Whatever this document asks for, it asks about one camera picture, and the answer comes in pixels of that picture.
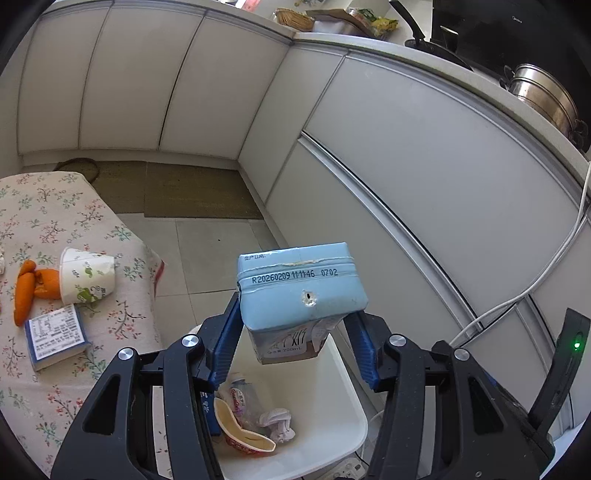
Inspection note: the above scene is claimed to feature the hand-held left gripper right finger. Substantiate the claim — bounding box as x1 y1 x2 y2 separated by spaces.
344 311 543 480

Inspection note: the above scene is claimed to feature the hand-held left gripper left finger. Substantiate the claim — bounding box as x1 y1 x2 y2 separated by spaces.
50 291 245 480

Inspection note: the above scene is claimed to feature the clear plastic bottle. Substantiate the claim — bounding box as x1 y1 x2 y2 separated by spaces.
222 376 264 430

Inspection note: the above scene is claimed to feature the white trash bin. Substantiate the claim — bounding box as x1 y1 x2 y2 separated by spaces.
187 323 370 480

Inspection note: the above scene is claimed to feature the dark blue carton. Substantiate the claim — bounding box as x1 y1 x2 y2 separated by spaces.
199 390 222 437

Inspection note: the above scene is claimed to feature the light blue milk carton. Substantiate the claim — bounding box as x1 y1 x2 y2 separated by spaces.
237 241 370 366

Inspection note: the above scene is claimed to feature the white tissue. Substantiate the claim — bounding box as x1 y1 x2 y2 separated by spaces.
259 407 296 445

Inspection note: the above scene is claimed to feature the red instant noodle bowl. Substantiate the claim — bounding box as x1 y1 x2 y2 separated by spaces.
213 398 278 457

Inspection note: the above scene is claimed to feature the white paper cup green print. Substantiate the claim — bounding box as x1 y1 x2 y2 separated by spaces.
59 247 116 305

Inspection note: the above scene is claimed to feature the blue and white box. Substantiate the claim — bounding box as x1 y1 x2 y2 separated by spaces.
24 305 92 372

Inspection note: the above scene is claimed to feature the floral tablecloth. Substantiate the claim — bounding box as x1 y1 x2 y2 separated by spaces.
0 171 165 478

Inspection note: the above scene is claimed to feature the white power strip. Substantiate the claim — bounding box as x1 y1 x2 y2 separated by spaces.
330 455 370 480

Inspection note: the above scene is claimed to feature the large brown floor mat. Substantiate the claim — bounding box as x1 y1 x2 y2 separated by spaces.
143 161 264 220

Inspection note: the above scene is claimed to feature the small brown floor mat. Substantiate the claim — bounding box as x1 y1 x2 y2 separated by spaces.
92 161 148 214

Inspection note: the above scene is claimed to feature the white cabinet with drawers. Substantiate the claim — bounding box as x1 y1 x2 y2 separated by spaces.
238 39 591 435

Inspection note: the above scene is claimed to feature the round dark floor mat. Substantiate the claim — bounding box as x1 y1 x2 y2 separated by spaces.
55 158 100 183

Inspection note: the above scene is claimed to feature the steel steamer pot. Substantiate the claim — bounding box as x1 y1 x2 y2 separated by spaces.
501 64 591 153

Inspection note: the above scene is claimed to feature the white cabinet with doors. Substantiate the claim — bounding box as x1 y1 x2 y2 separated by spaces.
16 0 296 162

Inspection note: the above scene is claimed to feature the black wok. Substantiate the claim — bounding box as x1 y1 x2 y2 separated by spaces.
389 0 474 70

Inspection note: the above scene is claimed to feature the woven basket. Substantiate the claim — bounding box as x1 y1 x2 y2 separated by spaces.
276 8 317 31

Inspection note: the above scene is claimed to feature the white cable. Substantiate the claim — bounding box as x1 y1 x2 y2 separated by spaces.
450 161 591 349

